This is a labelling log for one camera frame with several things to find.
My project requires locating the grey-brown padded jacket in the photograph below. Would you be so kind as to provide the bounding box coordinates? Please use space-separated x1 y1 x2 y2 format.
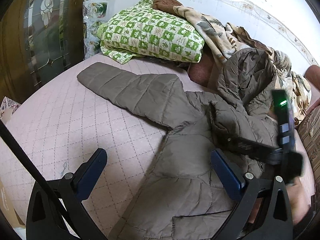
77 48 277 239

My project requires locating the red-brown headboard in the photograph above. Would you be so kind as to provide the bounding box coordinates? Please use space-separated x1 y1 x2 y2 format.
304 65 320 92

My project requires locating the pink quilted bed cover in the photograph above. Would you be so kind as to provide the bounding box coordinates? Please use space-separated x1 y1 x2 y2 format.
0 53 316 240

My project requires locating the beige leaf-print blanket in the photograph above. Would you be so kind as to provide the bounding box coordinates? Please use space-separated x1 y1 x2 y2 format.
173 5 312 126

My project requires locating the green white patterned pillow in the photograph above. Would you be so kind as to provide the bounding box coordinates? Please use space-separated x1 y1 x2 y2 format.
97 0 204 64

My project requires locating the wooden glass-door wardrobe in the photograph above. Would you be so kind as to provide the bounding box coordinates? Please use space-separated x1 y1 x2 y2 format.
1 0 84 103

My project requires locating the black cable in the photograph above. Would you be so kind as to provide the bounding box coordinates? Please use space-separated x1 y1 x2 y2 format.
0 119 108 240

